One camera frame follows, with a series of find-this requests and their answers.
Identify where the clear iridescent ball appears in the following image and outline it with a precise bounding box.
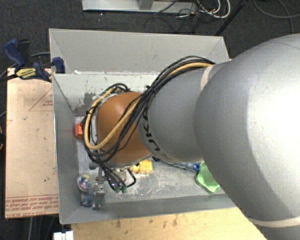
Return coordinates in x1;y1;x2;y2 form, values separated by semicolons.
76;172;94;192

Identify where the green cloth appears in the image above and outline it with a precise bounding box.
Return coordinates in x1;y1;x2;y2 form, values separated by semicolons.
195;160;221;194

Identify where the clear plastic bottle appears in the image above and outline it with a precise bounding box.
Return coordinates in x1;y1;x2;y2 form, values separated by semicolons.
171;161;201;173

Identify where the yellow toy block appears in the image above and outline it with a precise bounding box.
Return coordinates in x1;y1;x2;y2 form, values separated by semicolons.
130;159;154;177

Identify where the brown cardboard board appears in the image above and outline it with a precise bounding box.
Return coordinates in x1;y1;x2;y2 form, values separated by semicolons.
4;67;60;220

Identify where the red-orange block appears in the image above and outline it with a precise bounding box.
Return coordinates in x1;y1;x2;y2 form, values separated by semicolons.
74;122;84;139

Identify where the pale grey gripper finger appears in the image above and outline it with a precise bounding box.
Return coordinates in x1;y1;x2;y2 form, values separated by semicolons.
80;190;94;208
92;183;106;209

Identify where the grey metal bin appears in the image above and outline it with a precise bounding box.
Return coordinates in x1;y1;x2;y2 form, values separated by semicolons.
48;28;239;225

